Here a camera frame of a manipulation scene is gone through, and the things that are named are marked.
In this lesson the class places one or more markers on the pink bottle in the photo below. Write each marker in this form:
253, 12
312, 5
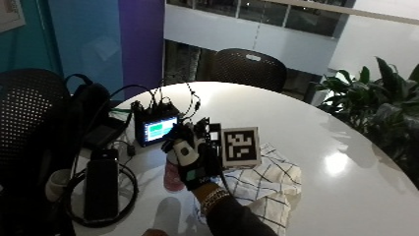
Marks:
173, 178

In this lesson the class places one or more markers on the small black monitor device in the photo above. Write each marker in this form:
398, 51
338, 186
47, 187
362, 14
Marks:
155, 129

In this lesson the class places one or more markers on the small black adapter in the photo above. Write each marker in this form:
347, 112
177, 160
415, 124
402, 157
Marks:
131, 150

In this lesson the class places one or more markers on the white cube with black markers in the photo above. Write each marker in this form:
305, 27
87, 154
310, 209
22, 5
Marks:
238, 147

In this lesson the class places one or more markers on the black backpack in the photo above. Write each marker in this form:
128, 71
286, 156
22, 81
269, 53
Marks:
93, 108

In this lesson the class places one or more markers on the black flat power bank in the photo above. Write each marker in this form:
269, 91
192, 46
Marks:
101, 187

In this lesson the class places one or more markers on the black perforated chair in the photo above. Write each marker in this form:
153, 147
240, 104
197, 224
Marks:
249, 70

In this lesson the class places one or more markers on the white checked cloth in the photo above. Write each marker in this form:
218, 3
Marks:
270, 183

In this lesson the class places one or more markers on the white cup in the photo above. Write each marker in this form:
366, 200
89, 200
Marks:
57, 185

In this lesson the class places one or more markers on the black mesh office chair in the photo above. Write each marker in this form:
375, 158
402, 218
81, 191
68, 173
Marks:
26, 131

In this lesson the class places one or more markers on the row of dark windows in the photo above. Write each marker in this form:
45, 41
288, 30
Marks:
262, 13

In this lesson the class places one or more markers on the green leafy plant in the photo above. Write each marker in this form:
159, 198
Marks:
375, 105

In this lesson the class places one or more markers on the framed wall picture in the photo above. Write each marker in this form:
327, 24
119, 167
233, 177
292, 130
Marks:
10, 13

